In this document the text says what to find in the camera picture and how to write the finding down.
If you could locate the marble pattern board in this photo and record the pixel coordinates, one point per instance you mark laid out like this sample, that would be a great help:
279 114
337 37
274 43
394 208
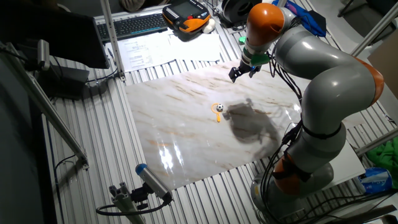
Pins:
186 140

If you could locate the white rounded plastic object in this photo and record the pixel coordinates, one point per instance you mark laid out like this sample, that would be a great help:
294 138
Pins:
209 26

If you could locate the black computer keyboard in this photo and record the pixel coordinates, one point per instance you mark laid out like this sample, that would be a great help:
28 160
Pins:
133 26

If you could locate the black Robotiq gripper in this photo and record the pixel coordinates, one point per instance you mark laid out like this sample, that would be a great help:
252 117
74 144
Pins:
247 68

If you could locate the blue tissue packet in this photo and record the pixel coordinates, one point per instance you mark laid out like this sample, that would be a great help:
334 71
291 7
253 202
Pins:
374 180

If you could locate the aluminium profile post with foot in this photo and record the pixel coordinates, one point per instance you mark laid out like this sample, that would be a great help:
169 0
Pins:
281 2

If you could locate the black computer monitor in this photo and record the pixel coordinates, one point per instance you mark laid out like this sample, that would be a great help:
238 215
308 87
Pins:
62 37

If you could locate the black office chair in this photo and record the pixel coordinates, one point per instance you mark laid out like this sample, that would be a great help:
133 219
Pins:
381 12

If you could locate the small black white soccer ball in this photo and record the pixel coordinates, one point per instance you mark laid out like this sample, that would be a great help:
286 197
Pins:
219 108

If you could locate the printed white paper sheet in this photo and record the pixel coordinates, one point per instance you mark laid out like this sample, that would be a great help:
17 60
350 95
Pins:
199 48
143 53

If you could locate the brown cardboard box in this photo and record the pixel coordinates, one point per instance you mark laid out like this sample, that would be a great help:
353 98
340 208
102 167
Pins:
385 65

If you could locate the upright aluminium profile post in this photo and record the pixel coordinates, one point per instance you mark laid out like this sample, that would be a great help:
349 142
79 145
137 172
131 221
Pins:
112 37

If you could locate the slanted aluminium profile strut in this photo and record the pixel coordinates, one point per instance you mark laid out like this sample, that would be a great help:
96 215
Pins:
46 107

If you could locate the green cloth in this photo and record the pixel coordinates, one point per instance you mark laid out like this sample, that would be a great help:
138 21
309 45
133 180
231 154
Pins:
385 155

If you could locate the slanted aluminium frame bar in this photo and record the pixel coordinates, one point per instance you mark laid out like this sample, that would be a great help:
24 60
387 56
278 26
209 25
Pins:
374 29
377 141

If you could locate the blue fabric bag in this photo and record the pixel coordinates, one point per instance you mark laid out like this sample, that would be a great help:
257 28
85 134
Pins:
306 18

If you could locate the black filament spool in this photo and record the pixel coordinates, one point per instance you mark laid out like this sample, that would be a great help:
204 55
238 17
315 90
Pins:
239 11

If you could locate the orange grey teach pendant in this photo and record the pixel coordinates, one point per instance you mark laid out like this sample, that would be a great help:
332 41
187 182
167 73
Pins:
186 12

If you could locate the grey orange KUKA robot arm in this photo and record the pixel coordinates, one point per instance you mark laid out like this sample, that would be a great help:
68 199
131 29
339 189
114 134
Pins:
329 87

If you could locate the silver camera with blue cap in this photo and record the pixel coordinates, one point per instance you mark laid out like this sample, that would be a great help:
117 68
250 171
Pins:
152 180

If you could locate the black computer box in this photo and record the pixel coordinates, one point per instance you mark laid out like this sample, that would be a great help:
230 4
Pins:
65 82

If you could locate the small green plastic piece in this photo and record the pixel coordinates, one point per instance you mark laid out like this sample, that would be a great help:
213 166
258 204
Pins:
242 40

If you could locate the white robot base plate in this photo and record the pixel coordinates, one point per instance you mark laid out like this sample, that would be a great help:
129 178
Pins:
348 168

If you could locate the silver depth camera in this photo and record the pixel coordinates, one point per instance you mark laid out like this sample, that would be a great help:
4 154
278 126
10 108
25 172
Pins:
43 54

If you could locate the aluminium camera stand with clamp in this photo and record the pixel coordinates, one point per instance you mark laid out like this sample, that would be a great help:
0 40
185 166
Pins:
122 199

